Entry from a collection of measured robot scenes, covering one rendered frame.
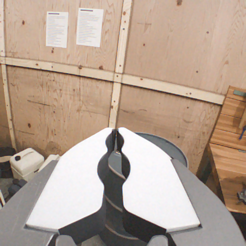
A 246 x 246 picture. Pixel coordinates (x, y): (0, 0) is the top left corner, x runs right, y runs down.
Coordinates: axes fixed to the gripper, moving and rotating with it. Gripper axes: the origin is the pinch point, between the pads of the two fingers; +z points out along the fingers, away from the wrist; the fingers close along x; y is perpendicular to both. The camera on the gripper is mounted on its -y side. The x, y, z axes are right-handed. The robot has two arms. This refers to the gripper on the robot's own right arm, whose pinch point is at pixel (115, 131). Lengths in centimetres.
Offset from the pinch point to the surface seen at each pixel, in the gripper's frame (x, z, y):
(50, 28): -59, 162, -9
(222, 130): 83, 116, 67
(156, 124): 32, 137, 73
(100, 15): -15, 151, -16
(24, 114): -104, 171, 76
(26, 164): -93, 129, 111
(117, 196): -2, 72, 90
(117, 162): -2, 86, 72
